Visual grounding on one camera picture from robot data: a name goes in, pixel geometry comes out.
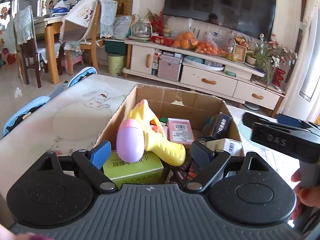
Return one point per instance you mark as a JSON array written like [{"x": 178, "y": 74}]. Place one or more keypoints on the glass kettle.
[{"x": 141, "y": 29}]

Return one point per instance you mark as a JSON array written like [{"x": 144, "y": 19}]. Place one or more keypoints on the bag of small tangerines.
[{"x": 207, "y": 48}]

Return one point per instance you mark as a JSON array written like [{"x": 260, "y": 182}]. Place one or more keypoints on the cream tv cabinet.
[{"x": 233, "y": 83}]

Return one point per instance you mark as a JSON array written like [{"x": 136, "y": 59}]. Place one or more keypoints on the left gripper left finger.
[{"x": 100, "y": 154}]

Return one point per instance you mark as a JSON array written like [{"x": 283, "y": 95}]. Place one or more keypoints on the wooden chair with cover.
[{"x": 87, "y": 25}]

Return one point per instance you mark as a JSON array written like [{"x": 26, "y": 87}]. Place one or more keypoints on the orange white medicine box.
[{"x": 229, "y": 145}]

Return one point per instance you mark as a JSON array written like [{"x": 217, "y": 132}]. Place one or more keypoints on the wooden dining table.
[{"x": 49, "y": 27}]

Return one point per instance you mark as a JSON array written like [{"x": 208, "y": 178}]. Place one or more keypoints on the pink dinosaur toy box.
[{"x": 180, "y": 131}]

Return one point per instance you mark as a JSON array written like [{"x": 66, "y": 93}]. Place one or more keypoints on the pink storage box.
[{"x": 169, "y": 67}]

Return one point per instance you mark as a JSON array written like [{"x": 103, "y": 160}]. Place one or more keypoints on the dark space folding puzzle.
[{"x": 184, "y": 173}]

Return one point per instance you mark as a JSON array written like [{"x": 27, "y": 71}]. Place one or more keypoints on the red berry bouquet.
[{"x": 157, "y": 21}]

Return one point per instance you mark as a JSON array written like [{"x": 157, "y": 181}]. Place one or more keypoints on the framed picture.
[{"x": 240, "y": 51}]

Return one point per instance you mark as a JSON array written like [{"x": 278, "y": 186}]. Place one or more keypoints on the person's right hand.
[{"x": 308, "y": 197}]

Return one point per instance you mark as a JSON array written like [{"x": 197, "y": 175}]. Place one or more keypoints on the green cardboard box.
[{"x": 170, "y": 103}]

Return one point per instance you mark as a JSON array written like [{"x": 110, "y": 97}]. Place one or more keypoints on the black television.
[{"x": 251, "y": 17}]

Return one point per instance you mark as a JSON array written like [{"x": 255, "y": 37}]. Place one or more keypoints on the bag of large oranges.
[{"x": 186, "y": 40}]

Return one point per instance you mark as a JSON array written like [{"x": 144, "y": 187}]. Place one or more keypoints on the blue black tall box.
[{"x": 216, "y": 126}]

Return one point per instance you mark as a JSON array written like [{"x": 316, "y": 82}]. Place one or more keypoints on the yellow duck toy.
[{"x": 142, "y": 132}]

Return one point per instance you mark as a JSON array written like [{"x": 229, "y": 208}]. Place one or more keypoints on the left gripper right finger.
[{"x": 201, "y": 154}]

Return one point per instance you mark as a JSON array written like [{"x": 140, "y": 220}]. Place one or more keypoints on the lime green box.
[{"x": 148, "y": 170}]

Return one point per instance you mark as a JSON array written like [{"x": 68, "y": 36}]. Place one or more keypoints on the green waste bin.
[{"x": 115, "y": 63}]

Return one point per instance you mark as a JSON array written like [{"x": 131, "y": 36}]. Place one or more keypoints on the potted green plant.
[{"x": 270, "y": 55}]

